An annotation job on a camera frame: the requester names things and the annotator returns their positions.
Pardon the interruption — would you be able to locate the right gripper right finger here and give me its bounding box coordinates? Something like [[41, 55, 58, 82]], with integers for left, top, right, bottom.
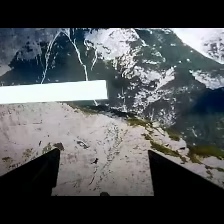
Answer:
[[147, 149, 224, 197]]

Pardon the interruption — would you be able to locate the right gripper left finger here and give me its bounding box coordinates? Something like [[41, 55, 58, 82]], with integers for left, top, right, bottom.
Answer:
[[0, 147, 61, 197]]

